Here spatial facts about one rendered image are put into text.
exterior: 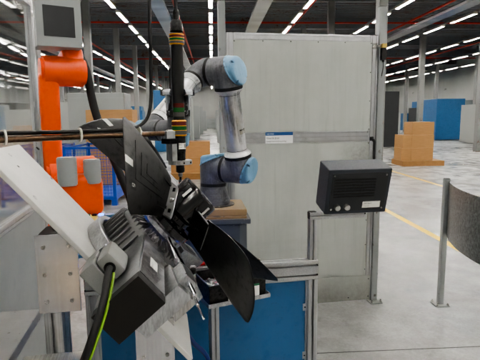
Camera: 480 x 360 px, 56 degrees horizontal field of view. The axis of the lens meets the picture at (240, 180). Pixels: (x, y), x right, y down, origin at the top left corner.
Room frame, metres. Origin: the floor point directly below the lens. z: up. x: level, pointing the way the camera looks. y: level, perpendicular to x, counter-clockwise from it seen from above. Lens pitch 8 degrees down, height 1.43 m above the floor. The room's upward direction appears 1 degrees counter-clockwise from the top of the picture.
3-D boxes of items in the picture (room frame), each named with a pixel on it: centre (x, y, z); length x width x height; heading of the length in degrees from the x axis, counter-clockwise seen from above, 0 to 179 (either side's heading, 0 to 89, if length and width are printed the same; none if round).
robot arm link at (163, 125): (1.58, 0.23, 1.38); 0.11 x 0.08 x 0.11; 60
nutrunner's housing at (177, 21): (1.31, 0.17, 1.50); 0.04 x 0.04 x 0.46
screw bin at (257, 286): (1.53, 0.04, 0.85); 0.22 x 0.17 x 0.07; 115
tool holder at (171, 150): (1.30, 0.18, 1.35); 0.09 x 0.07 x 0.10; 135
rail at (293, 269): (1.68, 0.14, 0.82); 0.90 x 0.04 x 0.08; 100
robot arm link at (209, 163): (2.00, 0.11, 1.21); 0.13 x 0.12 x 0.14; 60
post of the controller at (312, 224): (1.75, -0.29, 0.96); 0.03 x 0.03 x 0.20; 10
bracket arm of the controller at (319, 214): (1.77, -0.39, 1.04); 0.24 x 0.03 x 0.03; 100
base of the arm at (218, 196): (2.00, 0.12, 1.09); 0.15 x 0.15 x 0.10
